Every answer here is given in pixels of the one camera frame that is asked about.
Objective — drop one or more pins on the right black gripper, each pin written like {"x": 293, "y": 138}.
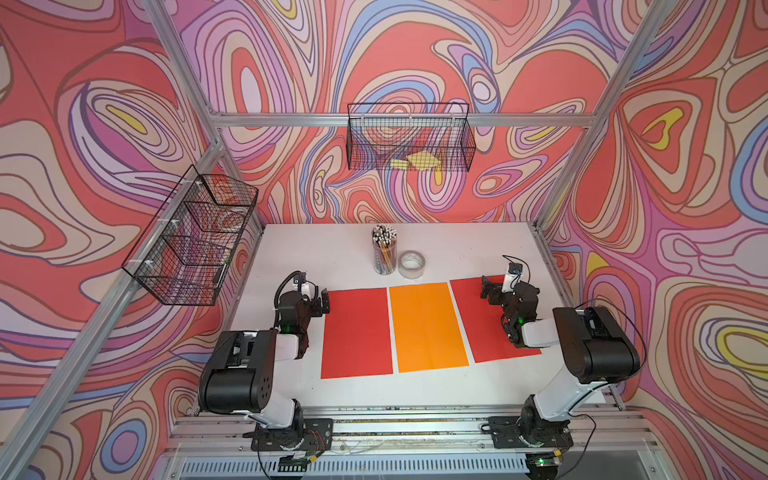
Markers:
{"x": 497, "y": 291}

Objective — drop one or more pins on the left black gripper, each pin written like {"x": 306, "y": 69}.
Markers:
{"x": 318, "y": 301}

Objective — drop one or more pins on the red paper sheet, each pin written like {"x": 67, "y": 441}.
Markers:
{"x": 482, "y": 324}
{"x": 357, "y": 339}

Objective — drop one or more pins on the orange paper sheet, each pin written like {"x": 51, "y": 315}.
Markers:
{"x": 426, "y": 330}

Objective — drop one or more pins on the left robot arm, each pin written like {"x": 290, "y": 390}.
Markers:
{"x": 239, "y": 377}

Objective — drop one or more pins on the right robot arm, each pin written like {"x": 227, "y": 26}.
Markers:
{"x": 595, "y": 350}

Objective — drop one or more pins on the clear tape roll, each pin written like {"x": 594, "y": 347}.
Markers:
{"x": 411, "y": 264}

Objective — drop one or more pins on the pencil cup with pencils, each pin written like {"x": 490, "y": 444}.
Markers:
{"x": 384, "y": 241}

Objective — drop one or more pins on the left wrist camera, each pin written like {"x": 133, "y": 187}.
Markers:
{"x": 309, "y": 289}

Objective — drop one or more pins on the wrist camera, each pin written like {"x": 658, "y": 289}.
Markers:
{"x": 512, "y": 276}
{"x": 309, "y": 289}

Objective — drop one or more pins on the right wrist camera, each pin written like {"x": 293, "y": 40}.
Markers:
{"x": 512, "y": 276}

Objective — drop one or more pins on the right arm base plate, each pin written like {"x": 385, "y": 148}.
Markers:
{"x": 514, "y": 432}

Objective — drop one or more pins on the left wall wire basket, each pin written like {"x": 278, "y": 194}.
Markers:
{"x": 184, "y": 256}

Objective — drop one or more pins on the wall wire basket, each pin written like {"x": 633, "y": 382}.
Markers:
{"x": 184, "y": 256}
{"x": 418, "y": 136}

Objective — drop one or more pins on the back wall wire basket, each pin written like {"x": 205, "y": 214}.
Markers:
{"x": 418, "y": 136}

